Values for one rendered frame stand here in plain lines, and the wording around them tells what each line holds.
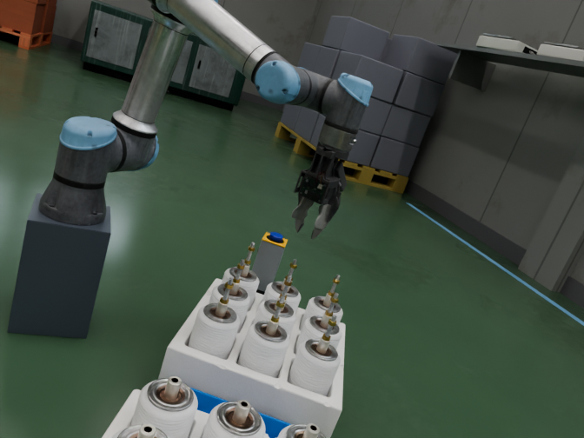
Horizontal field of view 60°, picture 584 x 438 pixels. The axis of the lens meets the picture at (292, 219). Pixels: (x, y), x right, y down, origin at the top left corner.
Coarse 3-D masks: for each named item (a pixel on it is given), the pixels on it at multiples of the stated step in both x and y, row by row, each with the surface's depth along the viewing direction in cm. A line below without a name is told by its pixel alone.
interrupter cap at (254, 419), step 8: (224, 408) 83; (232, 408) 83; (216, 416) 81; (224, 416) 81; (232, 416) 82; (248, 416) 83; (256, 416) 83; (224, 424) 79; (232, 424) 80; (240, 424) 81; (248, 424) 81; (256, 424) 82; (232, 432) 78; (240, 432) 79; (248, 432) 79; (256, 432) 80
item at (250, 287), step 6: (228, 270) 133; (228, 276) 131; (222, 282) 132; (246, 282) 130; (252, 282) 131; (258, 282) 133; (246, 288) 130; (252, 288) 131; (252, 294) 132; (252, 300) 134
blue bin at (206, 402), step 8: (200, 392) 105; (200, 400) 105; (208, 400) 105; (216, 400) 105; (224, 400) 105; (200, 408) 106; (208, 408) 105; (264, 416) 104; (272, 424) 105; (280, 424) 104; (288, 424) 104; (272, 432) 105
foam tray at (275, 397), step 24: (192, 312) 122; (240, 336) 118; (168, 360) 107; (192, 360) 106; (216, 360) 107; (288, 360) 116; (192, 384) 107; (216, 384) 107; (240, 384) 106; (264, 384) 105; (288, 384) 107; (336, 384) 113; (264, 408) 107; (288, 408) 106; (312, 408) 105; (336, 408) 105
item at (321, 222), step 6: (318, 210) 114; (324, 210) 112; (318, 216) 110; (324, 216) 113; (318, 222) 111; (324, 222) 113; (318, 228) 112; (324, 228) 115; (312, 234) 115; (318, 234) 114
